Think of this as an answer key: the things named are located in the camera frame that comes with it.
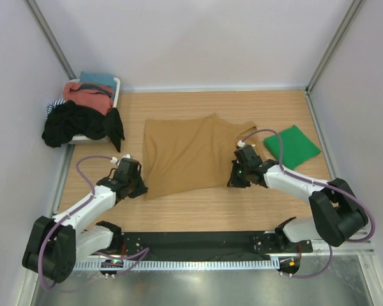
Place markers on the black garment over bin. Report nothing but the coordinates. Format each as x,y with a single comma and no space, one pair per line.
69,120

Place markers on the slotted cable duct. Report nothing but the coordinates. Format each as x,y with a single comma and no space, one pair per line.
110,265

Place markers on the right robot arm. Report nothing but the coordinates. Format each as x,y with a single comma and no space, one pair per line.
336,214

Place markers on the salmon pink garment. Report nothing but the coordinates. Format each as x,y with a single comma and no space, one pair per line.
97,97

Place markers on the black tank top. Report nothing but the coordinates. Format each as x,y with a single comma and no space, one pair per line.
113,128

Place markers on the tan tank top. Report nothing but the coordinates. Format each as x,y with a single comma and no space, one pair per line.
184,155

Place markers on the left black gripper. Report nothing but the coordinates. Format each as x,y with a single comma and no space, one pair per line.
142,189

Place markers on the teal folded garment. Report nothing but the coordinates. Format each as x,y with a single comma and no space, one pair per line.
98,78

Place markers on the green tank top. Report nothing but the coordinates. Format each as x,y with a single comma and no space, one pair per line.
297,147

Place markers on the striped garment in bin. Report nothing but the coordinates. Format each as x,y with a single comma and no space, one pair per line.
52,105

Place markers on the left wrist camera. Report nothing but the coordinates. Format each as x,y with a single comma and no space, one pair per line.
116,160

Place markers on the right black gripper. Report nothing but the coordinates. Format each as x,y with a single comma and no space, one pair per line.
234,182

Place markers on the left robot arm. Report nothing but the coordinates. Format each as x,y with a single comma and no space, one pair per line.
56,243

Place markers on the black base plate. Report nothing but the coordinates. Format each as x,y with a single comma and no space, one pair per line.
211,246

